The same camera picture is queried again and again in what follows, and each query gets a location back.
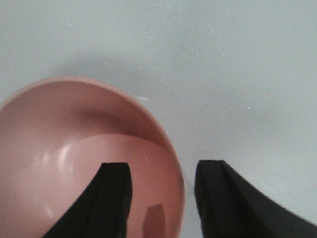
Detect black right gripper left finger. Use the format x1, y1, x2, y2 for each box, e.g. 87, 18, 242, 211
44, 163, 132, 238

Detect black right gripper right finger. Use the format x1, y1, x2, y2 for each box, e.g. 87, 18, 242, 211
194, 160, 317, 238

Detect pink bowl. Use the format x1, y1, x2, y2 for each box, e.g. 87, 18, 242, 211
0, 76, 184, 238

